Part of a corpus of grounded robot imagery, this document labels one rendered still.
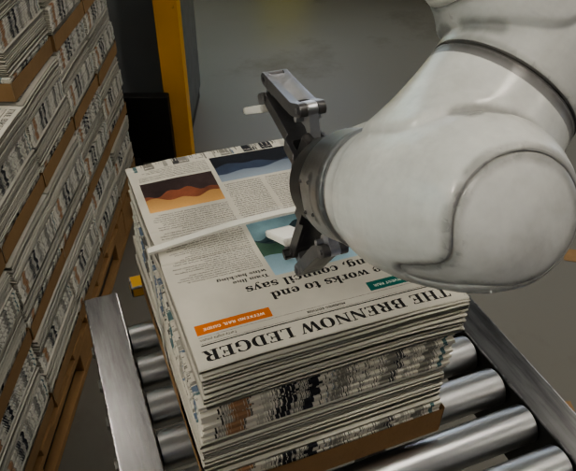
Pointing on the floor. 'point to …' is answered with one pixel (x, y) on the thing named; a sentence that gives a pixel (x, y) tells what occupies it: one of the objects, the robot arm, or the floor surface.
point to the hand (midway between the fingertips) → (270, 171)
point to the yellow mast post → (175, 71)
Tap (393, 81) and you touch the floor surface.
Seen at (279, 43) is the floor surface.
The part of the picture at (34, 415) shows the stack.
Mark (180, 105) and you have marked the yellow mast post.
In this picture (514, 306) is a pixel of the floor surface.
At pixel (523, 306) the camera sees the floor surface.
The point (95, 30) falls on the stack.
